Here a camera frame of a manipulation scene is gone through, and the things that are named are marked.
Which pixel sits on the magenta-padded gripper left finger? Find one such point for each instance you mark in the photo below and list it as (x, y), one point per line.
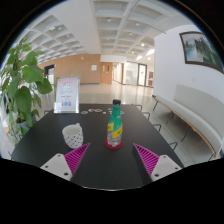
(76, 158)

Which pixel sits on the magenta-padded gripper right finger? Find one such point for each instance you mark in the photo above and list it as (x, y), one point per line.
(149, 159)

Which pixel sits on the green labelled drink bottle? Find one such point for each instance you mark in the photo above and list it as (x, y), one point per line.
(115, 128)

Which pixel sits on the white dotted mug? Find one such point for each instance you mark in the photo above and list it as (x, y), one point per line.
(73, 136)

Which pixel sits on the small flat grey disc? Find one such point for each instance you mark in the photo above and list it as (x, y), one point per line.
(84, 112)

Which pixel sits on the small flat pink disc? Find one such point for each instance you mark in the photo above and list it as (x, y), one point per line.
(91, 110)

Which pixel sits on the clear acrylic sign stand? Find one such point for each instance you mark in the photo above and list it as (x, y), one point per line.
(66, 95)

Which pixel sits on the long white bench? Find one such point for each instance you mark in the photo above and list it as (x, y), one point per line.
(196, 111)

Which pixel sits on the green leafy potted plant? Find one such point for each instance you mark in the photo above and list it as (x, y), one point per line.
(21, 96)

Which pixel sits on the dark framed landscape picture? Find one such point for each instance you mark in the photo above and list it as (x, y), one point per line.
(200, 50)

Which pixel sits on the ceiling lights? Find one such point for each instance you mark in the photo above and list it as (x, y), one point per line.
(109, 20)

